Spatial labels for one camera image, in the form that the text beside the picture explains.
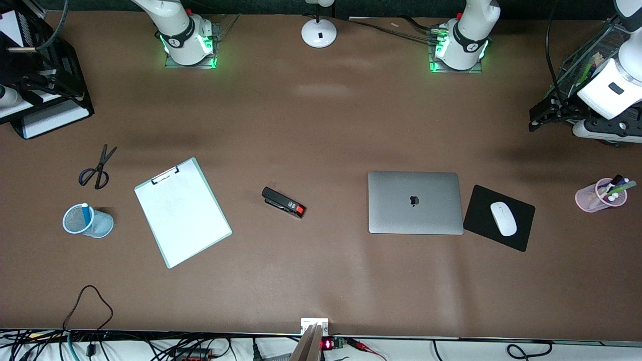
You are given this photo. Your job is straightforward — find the black blue scissors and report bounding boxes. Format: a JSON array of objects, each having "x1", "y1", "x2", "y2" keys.
[{"x1": 78, "y1": 144, "x2": 118, "y2": 190}]

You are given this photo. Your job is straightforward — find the mint green clipboard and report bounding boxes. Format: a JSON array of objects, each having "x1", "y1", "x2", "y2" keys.
[{"x1": 134, "y1": 157, "x2": 233, "y2": 269}]

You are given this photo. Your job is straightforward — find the small white box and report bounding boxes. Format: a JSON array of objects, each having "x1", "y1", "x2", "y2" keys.
[{"x1": 300, "y1": 317, "x2": 330, "y2": 335}]

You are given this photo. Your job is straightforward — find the wooden block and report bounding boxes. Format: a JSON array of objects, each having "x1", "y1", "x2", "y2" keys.
[{"x1": 289, "y1": 323, "x2": 325, "y2": 361}]

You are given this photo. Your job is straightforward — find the green marker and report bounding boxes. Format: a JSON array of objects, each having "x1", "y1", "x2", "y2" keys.
[{"x1": 576, "y1": 60, "x2": 595, "y2": 87}]

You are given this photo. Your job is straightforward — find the black mouse pad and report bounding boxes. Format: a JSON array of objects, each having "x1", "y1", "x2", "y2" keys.
[{"x1": 462, "y1": 185, "x2": 536, "y2": 252}]

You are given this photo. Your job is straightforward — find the black base cables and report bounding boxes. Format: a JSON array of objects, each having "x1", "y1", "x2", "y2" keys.
[{"x1": 346, "y1": 17, "x2": 444, "y2": 46}]

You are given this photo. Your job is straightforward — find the grey laptop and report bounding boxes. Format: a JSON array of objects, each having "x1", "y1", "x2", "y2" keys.
[{"x1": 368, "y1": 171, "x2": 464, "y2": 235}]

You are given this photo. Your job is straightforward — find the white paper sheet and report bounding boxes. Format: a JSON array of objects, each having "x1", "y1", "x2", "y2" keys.
[{"x1": 135, "y1": 163, "x2": 230, "y2": 266}]

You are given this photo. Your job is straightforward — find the black mesh desk organizer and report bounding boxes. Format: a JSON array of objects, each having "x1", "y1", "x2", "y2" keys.
[{"x1": 552, "y1": 20, "x2": 642, "y2": 103}]

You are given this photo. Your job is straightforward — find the white computer mouse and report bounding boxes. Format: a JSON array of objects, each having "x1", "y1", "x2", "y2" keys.
[{"x1": 490, "y1": 202, "x2": 518, "y2": 237}]

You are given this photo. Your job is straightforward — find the blue mesh pen cup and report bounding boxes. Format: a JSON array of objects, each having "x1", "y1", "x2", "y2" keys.
[{"x1": 62, "y1": 203, "x2": 115, "y2": 239}]

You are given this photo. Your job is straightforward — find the black looped cable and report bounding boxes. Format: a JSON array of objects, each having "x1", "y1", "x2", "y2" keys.
[{"x1": 61, "y1": 285, "x2": 115, "y2": 332}]

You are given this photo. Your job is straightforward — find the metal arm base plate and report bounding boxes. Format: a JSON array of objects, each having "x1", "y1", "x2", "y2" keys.
[
  {"x1": 429, "y1": 25, "x2": 483, "y2": 74},
  {"x1": 165, "y1": 20, "x2": 217, "y2": 69}
]

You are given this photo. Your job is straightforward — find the red cable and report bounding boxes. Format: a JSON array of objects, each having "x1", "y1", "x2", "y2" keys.
[{"x1": 346, "y1": 338, "x2": 388, "y2": 361}]

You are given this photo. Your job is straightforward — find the white lamp base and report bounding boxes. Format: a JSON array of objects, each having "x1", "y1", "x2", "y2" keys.
[{"x1": 301, "y1": 0, "x2": 338, "y2": 49}]

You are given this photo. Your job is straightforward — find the black coiled cable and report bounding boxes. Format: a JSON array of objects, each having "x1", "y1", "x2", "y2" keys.
[{"x1": 431, "y1": 340, "x2": 555, "y2": 361}]

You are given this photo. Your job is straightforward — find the tangled black cable bundle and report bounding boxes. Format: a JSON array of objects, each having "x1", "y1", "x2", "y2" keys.
[{"x1": 0, "y1": 328, "x2": 301, "y2": 361}]

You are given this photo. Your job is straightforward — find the black paper tray stack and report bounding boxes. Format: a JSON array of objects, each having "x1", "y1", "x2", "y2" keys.
[{"x1": 0, "y1": 0, "x2": 95, "y2": 140}]

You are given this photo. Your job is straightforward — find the green pen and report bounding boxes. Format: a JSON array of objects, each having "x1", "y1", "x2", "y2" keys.
[{"x1": 604, "y1": 180, "x2": 637, "y2": 197}]

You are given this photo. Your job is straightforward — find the black stapler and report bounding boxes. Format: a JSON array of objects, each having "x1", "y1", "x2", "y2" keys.
[{"x1": 261, "y1": 187, "x2": 306, "y2": 219}]

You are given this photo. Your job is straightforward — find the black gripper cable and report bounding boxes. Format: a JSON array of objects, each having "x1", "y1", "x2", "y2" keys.
[
  {"x1": 35, "y1": 0, "x2": 71, "y2": 50},
  {"x1": 546, "y1": 0, "x2": 565, "y2": 98}
]

